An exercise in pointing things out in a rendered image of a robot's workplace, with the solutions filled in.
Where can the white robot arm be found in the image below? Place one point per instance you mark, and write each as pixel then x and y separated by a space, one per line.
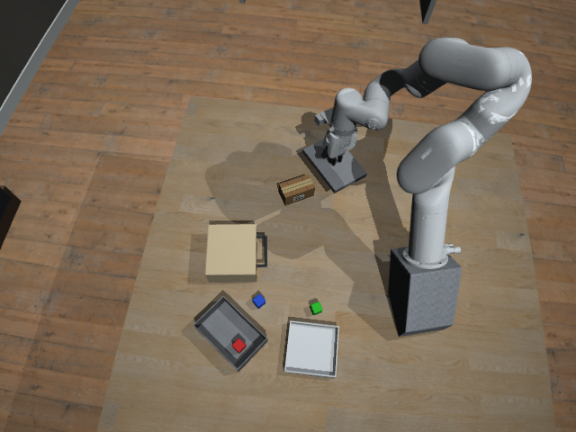
pixel 441 61

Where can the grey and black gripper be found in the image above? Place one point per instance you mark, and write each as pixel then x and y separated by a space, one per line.
pixel 337 146

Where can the red block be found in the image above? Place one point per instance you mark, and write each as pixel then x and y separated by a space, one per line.
pixel 239 345

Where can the green block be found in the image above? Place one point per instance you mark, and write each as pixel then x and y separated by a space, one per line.
pixel 316 308

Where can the blue block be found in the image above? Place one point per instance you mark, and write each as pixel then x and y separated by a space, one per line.
pixel 259 301

